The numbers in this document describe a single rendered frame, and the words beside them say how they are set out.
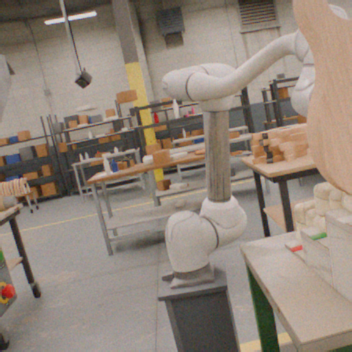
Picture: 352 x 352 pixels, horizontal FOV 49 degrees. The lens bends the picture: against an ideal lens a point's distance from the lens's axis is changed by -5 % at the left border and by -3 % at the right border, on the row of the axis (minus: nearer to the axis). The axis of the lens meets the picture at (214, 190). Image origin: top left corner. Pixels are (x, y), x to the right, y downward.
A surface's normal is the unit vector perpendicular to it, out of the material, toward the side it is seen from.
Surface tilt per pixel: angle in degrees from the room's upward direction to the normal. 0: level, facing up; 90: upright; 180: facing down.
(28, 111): 90
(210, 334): 90
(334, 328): 0
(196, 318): 90
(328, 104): 93
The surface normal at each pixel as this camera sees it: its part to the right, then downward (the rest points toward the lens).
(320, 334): -0.19, -0.96
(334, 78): 0.18, 0.20
